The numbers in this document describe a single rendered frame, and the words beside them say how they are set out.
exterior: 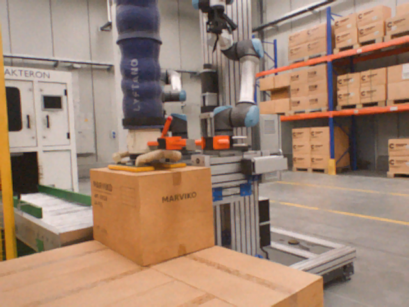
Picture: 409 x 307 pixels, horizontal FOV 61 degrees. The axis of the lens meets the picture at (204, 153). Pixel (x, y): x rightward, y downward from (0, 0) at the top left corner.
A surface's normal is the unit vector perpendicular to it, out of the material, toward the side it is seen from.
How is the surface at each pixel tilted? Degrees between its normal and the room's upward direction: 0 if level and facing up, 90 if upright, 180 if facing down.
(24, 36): 90
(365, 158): 90
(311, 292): 90
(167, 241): 90
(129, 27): 102
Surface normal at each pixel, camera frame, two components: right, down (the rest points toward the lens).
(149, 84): 0.41, -0.34
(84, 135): 0.58, 0.01
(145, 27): 0.40, 0.23
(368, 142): -0.81, 0.07
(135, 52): -0.02, 0.25
